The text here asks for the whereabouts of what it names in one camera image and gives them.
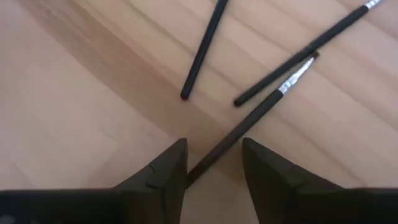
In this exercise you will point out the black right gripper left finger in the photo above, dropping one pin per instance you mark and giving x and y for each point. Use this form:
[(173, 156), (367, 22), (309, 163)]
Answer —
[(93, 207)]

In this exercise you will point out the thin black makeup brush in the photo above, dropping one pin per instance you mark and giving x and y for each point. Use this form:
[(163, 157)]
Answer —
[(236, 136), (204, 46), (295, 60)]

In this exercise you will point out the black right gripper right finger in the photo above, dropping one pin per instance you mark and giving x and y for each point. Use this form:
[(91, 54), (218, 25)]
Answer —
[(326, 207)]

